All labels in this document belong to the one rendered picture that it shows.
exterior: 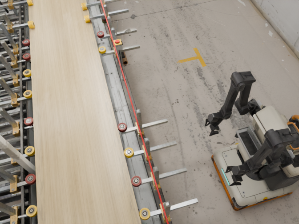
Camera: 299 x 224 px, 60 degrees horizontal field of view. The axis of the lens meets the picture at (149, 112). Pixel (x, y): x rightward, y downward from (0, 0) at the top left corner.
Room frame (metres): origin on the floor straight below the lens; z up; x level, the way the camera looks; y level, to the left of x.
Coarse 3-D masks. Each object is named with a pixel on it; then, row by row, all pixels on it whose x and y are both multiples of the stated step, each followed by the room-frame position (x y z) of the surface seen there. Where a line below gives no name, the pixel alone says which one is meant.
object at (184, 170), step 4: (184, 168) 0.73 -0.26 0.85; (168, 172) 0.71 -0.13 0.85; (172, 172) 0.71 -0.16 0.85; (176, 172) 0.70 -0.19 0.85; (180, 172) 0.70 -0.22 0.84; (160, 176) 0.68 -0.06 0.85; (164, 176) 0.68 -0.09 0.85; (168, 176) 0.68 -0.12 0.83; (144, 180) 0.65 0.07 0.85; (148, 180) 0.65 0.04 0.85
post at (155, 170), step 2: (156, 166) 0.65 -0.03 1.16; (154, 168) 0.63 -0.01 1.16; (156, 168) 0.63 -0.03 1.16; (158, 168) 0.63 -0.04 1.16; (154, 170) 0.62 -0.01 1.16; (156, 170) 0.62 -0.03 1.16; (158, 170) 0.62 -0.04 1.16; (154, 172) 0.61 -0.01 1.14; (156, 172) 0.61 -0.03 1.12; (158, 172) 0.62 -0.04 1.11; (154, 174) 0.61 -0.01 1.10; (156, 174) 0.61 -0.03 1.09; (158, 174) 0.62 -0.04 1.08; (156, 176) 0.61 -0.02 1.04; (158, 176) 0.62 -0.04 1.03; (156, 178) 0.61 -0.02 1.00; (158, 178) 0.62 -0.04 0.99; (156, 180) 0.61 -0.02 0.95; (158, 180) 0.62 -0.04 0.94; (154, 182) 0.61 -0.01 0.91; (158, 182) 0.62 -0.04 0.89
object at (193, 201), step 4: (188, 200) 0.49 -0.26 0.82; (192, 200) 0.49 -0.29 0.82; (196, 200) 0.48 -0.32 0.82; (176, 204) 0.46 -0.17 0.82; (180, 204) 0.46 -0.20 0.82; (184, 204) 0.46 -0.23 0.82; (188, 204) 0.46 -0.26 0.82; (172, 208) 0.43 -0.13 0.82; (176, 208) 0.43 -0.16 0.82; (152, 212) 0.41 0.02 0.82; (156, 212) 0.41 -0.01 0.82; (160, 212) 0.41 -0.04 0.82
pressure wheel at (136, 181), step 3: (135, 177) 0.66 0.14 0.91; (138, 177) 0.66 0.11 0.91; (132, 180) 0.64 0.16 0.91; (135, 180) 0.64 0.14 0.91; (138, 180) 0.64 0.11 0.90; (132, 183) 0.62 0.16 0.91; (135, 183) 0.62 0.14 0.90; (138, 183) 0.62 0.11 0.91; (135, 186) 0.60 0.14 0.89; (138, 186) 0.60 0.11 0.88
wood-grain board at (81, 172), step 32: (32, 0) 3.04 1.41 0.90; (64, 0) 3.01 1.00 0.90; (32, 32) 2.43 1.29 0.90; (64, 32) 2.40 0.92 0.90; (32, 64) 1.92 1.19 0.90; (64, 64) 1.90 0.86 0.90; (96, 64) 1.88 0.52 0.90; (32, 96) 1.51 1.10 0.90; (64, 96) 1.49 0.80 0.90; (96, 96) 1.47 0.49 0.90; (64, 128) 1.14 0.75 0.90; (96, 128) 1.12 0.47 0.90; (64, 160) 0.84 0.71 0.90; (96, 160) 0.82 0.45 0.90; (64, 192) 0.58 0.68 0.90; (96, 192) 0.56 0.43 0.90; (128, 192) 0.55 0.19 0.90
